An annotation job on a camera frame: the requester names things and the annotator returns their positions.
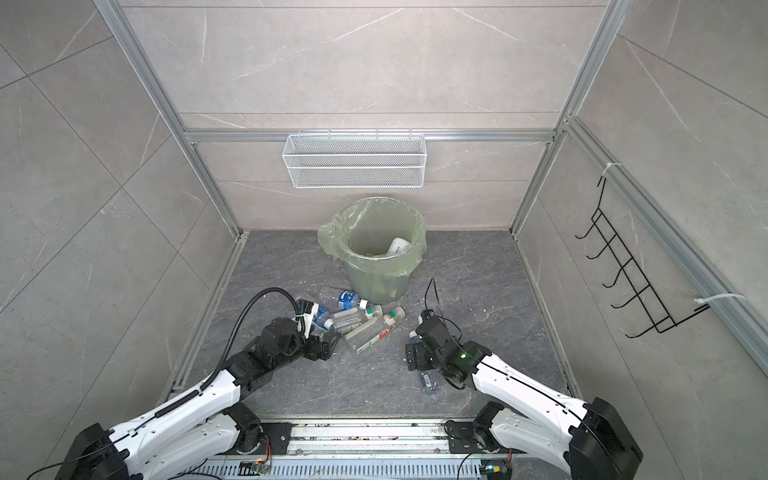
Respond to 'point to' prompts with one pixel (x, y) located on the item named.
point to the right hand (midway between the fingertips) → (420, 348)
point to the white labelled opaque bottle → (398, 246)
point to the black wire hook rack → (630, 274)
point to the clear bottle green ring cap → (344, 319)
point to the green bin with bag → (380, 242)
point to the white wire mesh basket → (355, 160)
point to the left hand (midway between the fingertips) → (327, 324)
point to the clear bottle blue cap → (428, 385)
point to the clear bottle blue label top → (349, 300)
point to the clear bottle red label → (366, 336)
